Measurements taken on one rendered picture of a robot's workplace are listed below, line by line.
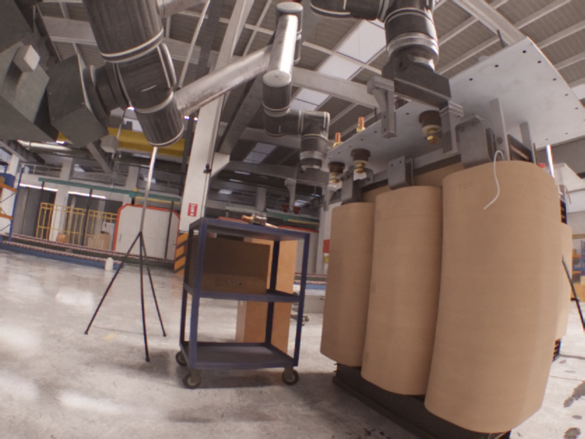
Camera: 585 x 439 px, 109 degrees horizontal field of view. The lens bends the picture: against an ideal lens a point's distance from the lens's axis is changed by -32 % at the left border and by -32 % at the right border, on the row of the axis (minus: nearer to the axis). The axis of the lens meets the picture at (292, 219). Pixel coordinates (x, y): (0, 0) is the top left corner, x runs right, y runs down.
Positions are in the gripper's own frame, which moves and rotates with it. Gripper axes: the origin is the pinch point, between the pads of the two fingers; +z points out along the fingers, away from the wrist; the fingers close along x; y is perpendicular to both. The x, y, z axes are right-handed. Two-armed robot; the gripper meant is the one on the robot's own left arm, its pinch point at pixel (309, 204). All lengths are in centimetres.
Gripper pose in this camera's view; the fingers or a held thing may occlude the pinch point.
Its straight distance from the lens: 116.8
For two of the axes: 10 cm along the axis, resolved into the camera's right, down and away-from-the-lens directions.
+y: 2.3, -1.3, -9.7
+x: 9.7, 1.2, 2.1
